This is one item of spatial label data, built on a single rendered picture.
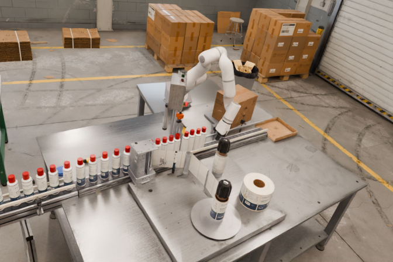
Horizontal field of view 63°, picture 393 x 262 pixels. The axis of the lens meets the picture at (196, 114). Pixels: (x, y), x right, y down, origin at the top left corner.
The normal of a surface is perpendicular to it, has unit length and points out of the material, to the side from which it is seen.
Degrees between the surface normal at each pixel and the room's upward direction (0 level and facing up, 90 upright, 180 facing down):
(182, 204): 0
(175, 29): 90
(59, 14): 90
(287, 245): 4
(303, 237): 0
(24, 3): 90
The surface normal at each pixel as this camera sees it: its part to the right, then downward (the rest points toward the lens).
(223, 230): 0.15, -0.84
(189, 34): 0.44, 0.54
